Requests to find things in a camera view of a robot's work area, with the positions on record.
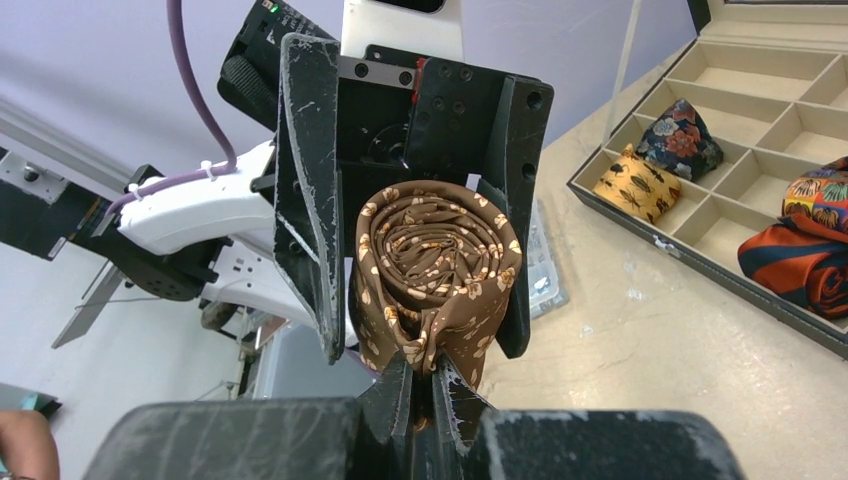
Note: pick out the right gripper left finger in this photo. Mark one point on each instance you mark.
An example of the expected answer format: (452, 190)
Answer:
(384, 442)

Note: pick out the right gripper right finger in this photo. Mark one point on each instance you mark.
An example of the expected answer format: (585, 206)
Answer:
(456, 409)

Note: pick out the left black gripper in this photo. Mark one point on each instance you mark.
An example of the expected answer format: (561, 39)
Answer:
(402, 116)

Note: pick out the brown floral tie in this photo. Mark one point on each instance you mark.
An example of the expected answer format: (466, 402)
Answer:
(433, 270)

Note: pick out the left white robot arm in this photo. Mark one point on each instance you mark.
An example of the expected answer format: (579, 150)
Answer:
(209, 233)

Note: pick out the clear plastic screw box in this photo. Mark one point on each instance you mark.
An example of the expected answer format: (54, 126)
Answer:
(546, 288)

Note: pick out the yellow patterned rolled tie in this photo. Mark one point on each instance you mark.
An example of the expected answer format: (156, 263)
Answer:
(638, 187)

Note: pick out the dark floral rolled tie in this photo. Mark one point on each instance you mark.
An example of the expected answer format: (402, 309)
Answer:
(679, 142)

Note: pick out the orange navy rolled tie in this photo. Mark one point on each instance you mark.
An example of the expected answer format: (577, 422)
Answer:
(802, 262)

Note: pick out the black tie display box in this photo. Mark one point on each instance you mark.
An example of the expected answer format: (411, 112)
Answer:
(769, 79)

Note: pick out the multicolour patterned rolled tie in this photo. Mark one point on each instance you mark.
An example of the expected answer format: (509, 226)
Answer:
(821, 195)

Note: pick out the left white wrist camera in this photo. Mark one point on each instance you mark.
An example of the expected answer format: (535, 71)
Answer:
(438, 34)

